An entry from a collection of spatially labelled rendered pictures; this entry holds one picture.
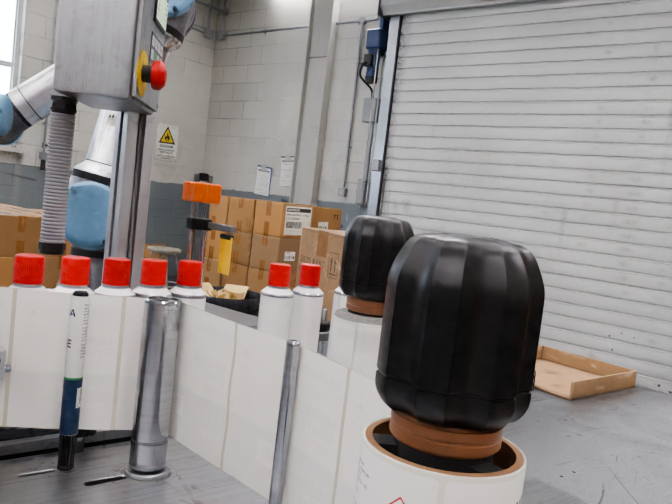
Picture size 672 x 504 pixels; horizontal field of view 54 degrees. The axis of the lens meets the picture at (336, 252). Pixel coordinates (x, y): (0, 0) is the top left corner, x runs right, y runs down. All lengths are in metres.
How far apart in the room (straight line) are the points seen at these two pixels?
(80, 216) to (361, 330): 0.63
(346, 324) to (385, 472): 0.40
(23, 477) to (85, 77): 0.47
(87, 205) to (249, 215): 3.76
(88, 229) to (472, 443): 0.95
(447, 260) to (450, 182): 5.32
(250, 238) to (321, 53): 2.58
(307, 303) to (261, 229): 3.79
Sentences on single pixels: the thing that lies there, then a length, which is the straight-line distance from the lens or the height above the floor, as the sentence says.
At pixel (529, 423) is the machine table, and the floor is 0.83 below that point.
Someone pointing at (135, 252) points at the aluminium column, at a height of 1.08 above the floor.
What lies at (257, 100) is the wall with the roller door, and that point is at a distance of 7.42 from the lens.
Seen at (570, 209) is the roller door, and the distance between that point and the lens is 5.20.
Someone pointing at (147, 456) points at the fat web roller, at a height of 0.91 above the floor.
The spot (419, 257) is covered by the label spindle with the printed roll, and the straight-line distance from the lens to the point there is 0.33.
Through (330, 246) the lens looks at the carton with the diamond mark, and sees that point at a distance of 1.49.
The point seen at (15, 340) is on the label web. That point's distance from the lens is 0.75.
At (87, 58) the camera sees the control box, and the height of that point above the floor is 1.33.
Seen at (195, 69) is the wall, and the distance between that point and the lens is 7.93.
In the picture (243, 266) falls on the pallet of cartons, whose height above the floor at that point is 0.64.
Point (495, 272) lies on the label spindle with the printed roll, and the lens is 0.32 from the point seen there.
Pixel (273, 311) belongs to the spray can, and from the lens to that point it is 0.99.
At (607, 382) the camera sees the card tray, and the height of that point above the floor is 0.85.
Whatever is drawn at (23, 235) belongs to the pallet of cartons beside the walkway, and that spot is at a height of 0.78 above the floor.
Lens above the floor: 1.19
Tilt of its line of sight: 4 degrees down
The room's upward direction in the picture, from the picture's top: 7 degrees clockwise
